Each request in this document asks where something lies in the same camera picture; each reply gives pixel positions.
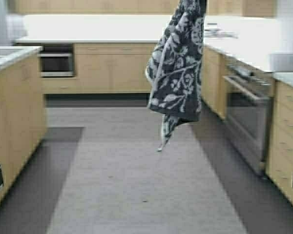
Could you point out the built-in black microwave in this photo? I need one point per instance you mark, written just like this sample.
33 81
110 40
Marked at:
57 61

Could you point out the grey floor rug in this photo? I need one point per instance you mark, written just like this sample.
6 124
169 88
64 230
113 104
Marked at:
118 182

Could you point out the stainless steel oven range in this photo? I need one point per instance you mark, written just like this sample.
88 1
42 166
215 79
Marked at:
259 119

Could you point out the grey floral patterned towel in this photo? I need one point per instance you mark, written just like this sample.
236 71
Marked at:
175 66

